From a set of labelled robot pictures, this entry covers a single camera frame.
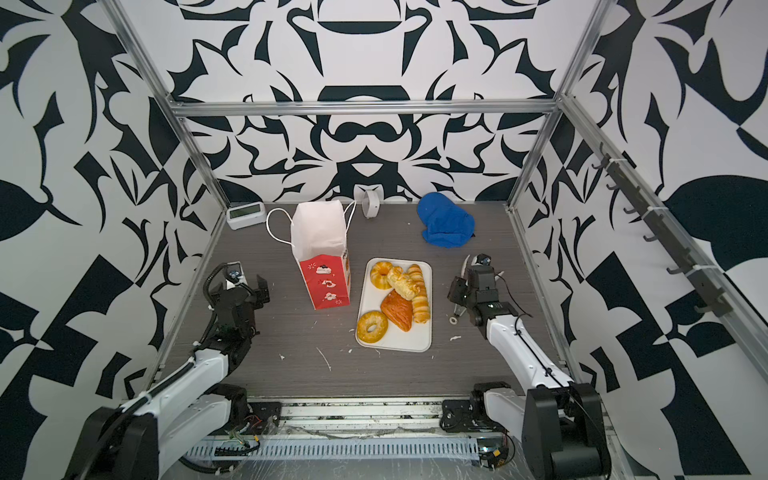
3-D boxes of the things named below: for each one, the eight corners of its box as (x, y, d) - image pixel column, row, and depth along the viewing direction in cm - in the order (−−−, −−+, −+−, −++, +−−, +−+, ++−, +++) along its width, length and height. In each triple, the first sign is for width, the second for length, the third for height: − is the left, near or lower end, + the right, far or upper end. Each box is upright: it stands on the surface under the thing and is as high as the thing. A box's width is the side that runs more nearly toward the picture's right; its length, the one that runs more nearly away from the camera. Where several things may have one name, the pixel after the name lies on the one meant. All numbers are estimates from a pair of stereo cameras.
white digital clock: (232, 231, 113) (226, 221, 109) (231, 218, 118) (226, 208, 113) (266, 223, 116) (262, 214, 112) (265, 211, 120) (260, 201, 116)
